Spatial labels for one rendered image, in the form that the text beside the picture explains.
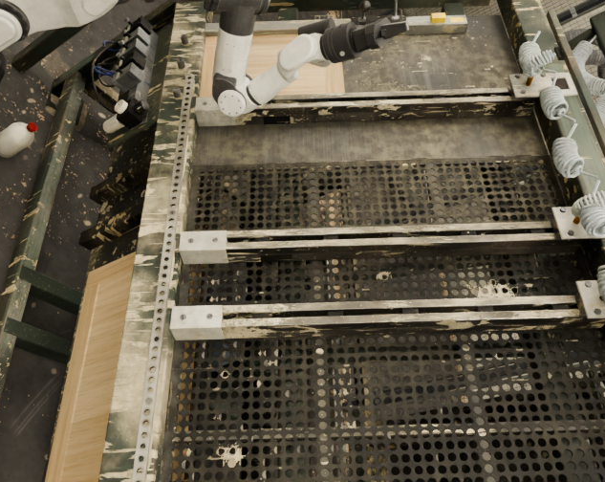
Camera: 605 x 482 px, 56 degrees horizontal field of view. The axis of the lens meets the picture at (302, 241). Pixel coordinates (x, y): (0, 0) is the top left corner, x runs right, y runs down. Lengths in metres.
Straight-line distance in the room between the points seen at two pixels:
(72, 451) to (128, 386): 0.54
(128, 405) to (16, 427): 0.89
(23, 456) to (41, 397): 0.21
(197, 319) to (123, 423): 0.28
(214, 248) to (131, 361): 0.35
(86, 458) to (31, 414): 0.48
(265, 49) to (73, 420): 1.39
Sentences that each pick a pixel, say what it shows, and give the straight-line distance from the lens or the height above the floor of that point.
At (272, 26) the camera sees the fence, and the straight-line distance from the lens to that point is 2.23.
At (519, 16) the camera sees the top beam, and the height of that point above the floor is 1.87.
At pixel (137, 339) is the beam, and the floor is 0.84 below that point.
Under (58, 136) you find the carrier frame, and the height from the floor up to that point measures 0.18.
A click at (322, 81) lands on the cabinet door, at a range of 2.02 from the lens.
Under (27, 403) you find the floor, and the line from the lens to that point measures 2.29.
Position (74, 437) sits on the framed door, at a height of 0.35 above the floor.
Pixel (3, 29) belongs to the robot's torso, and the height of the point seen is 0.63.
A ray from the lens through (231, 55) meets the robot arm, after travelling 1.59.
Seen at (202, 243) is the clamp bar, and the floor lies 0.97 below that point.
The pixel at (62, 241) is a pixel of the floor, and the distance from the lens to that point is 2.56.
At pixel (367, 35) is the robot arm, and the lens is 1.45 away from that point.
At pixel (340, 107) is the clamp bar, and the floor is 1.31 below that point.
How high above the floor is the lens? 1.89
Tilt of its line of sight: 27 degrees down
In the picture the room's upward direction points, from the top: 69 degrees clockwise
